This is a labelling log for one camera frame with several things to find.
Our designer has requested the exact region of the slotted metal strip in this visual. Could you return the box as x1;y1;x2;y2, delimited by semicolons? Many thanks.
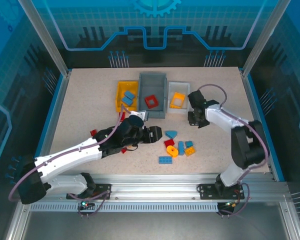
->
29;202;220;213

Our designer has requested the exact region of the aluminum frame post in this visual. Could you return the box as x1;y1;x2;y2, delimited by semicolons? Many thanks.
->
241;0;292;77
17;0;72;77

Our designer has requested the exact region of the gray plastic bin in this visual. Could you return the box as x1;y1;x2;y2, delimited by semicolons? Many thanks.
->
137;72;169;120

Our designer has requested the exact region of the yellow lego window frame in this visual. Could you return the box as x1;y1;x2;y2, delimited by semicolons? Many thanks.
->
169;91;186;110

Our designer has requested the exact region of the red lego window frame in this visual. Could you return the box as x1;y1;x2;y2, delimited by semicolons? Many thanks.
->
144;94;160;110

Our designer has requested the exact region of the yellow plastic bin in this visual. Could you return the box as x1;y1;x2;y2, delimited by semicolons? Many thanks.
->
114;79;140;113

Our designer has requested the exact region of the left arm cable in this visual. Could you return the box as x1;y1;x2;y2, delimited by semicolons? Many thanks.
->
8;104;127;219

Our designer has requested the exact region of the aluminum front rail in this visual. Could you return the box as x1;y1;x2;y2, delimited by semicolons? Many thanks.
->
22;173;291;205

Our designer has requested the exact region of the white plastic bin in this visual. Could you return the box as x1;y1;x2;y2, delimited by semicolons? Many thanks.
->
166;81;191;115

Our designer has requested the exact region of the small yellow lego brick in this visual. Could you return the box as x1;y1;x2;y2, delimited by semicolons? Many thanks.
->
184;146;197;158

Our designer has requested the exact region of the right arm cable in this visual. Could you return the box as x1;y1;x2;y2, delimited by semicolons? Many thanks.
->
197;83;270;219

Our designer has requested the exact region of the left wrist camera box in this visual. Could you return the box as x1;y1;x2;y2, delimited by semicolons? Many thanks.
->
136;109;150;123

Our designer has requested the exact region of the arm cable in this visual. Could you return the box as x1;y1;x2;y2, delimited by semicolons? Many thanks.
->
197;83;270;219
8;104;127;219

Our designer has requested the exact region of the yellow round lego piece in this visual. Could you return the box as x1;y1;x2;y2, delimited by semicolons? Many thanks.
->
165;145;180;159

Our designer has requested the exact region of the blue quarter-round lego piece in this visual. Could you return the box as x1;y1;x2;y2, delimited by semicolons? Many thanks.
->
164;129;179;140

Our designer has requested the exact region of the blue table border strip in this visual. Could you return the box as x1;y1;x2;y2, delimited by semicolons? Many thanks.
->
33;73;66;161
244;73;286;182

